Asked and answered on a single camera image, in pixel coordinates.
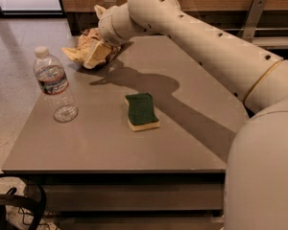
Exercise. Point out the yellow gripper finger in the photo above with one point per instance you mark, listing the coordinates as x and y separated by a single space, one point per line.
97 54

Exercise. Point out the brown chip bag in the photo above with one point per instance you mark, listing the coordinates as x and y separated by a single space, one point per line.
85 41

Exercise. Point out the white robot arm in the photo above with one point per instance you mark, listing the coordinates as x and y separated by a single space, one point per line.
256 187

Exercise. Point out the clear plastic water bottle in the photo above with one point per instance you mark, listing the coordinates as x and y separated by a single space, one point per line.
53 83

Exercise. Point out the green and yellow sponge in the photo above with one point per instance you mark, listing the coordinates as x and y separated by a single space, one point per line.
141 112

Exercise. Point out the upper grey drawer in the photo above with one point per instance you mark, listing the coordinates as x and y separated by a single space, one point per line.
197 197

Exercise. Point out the grey drawer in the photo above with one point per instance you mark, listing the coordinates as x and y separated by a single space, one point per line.
197 197
140 223

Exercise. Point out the lower grey drawer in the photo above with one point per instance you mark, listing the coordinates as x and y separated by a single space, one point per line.
140 223

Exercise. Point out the right metal bracket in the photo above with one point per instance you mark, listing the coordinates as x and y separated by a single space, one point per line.
252 18

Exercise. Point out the black chair frame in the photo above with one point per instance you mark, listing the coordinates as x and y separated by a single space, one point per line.
37 208

